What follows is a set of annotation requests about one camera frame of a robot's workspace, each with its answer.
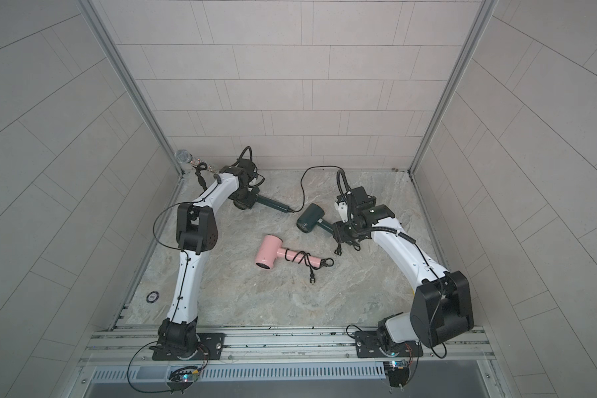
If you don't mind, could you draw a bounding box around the green hair dryer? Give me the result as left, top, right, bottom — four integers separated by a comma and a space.
229, 191, 293, 213
296, 203, 334, 235

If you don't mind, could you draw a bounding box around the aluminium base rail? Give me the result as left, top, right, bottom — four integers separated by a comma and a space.
77, 326, 498, 366

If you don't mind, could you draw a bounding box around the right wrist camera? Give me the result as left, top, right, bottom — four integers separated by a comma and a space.
336, 187, 376, 223

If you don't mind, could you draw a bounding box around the pink hair dryer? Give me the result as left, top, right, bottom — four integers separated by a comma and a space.
255, 235, 334, 270

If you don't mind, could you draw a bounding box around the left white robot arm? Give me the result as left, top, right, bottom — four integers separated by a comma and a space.
151, 164, 258, 361

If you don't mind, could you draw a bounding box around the black microphone stand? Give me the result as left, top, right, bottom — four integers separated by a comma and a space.
175, 149, 218, 191

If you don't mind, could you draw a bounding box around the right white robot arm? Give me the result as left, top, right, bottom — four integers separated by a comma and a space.
337, 203, 474, 357

